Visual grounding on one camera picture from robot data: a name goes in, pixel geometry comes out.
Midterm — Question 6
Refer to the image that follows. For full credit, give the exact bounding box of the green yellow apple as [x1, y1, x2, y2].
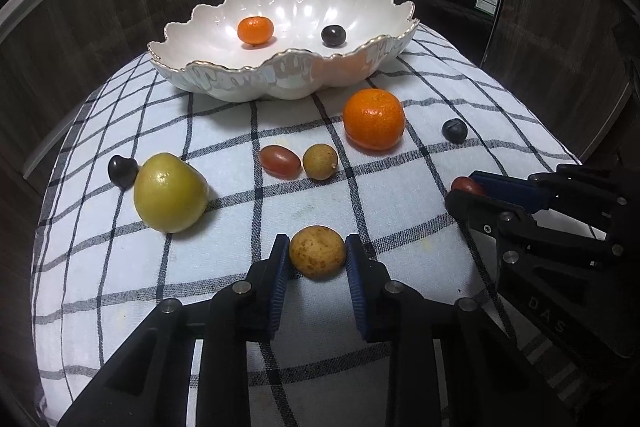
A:
[134, 153, 209, 234]

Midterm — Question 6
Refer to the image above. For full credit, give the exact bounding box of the small tan longan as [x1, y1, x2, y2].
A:
[303, 143, 338, 181]

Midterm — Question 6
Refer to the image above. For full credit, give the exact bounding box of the white scalloped ceramic bowl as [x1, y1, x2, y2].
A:
[148, 0, 419, 103]

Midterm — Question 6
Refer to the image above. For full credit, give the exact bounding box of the large orange mandarin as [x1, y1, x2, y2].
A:
[343, 88, 406, 152]

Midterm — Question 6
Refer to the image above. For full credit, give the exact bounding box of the dark grape beside apple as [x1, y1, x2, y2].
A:
[107, 155, 139, 191]

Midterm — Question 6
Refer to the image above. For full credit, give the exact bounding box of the red grape tomato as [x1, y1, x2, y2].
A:
[258, 145, 302, 180]
[450, 176, 485, 196]

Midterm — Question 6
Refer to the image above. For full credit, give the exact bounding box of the black white checkered cloth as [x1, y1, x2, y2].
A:
[32, 27, 574, 425]

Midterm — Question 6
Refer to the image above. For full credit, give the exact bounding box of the small orange mandarin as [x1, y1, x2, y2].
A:
[236, 15, 274, 46]

